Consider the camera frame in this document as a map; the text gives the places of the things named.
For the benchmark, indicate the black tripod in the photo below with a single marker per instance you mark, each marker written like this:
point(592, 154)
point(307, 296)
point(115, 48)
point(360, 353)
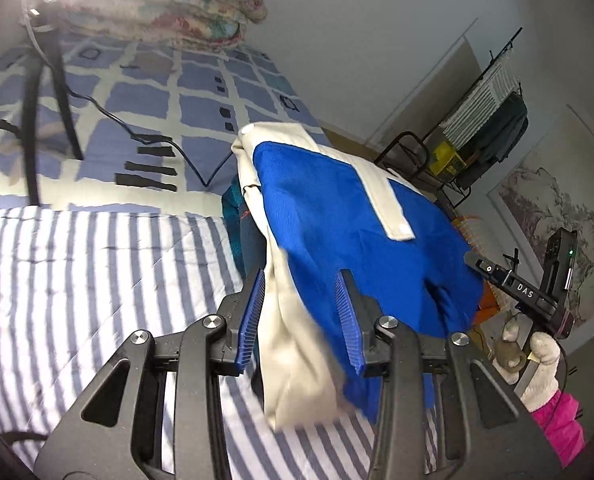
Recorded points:
point(29, 110)

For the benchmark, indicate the beige and blue work jacket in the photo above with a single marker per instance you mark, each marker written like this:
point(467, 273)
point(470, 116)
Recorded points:
point(327, 210)

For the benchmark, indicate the dark hanging garment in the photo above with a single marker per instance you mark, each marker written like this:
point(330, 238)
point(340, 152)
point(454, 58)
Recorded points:
point(502, 130)

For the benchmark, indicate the person's right hand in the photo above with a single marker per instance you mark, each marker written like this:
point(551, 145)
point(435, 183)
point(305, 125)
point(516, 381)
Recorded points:
point(544, 360)

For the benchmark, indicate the dark blue crumpled garment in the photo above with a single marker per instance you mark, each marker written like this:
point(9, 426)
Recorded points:
point(242, 240)

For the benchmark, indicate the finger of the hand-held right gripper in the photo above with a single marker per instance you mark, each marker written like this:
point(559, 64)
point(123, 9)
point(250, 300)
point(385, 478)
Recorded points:
point(479, 262)

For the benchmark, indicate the black metal clothes rack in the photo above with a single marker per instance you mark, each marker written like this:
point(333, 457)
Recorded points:
point(402, 142)

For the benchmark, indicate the striped hanging towel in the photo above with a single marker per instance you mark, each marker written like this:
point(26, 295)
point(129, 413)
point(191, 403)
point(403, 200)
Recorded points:
point(477, 105)

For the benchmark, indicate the folded floral quilt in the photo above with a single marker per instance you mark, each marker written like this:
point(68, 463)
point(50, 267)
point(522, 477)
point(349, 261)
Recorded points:
point(177, 5)

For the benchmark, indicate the yellow box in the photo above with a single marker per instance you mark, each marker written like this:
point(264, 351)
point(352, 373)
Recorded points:
point(447, 157)

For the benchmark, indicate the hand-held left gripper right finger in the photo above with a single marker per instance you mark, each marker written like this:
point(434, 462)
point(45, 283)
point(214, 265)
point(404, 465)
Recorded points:
point(349, 320)

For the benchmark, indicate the blue checkered bedsheet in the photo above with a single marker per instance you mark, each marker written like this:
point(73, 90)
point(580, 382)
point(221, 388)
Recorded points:
point(137, 105)

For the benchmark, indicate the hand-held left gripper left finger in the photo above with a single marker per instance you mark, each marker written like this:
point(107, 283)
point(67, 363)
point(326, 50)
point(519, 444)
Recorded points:
point(252, 315)

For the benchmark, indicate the wall painting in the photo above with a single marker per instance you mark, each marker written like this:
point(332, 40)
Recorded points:
point(552, 195)

